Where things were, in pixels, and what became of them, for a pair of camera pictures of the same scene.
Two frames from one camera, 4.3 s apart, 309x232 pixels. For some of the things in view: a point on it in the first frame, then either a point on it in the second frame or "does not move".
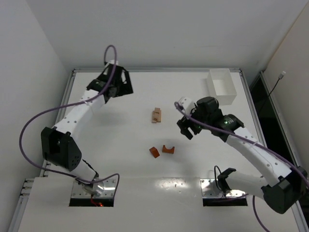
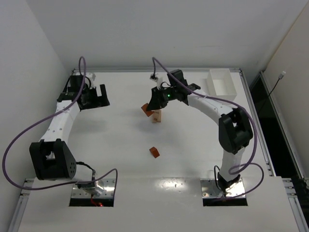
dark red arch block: [169, 151] to [144, 108]
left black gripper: [119, 79] to [95, 100]
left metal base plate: [105, 188] does not move
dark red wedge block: [154, 151] does not move
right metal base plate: [210, 189] does not move
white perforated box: [220, 86] does not move
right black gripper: [189, 124] to [160, 97]
